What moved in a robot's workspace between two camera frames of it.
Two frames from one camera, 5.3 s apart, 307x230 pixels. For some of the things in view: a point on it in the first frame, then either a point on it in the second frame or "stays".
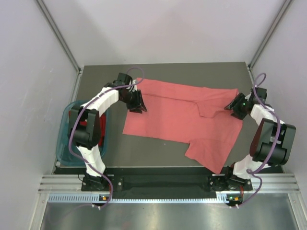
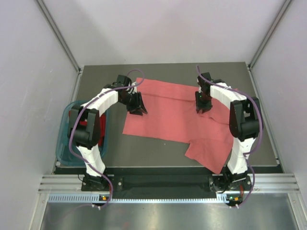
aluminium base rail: (263, 182) stays
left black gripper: (138, 106) stays
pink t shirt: (194, 114) stays
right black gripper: (235, 103) to (205, 108)
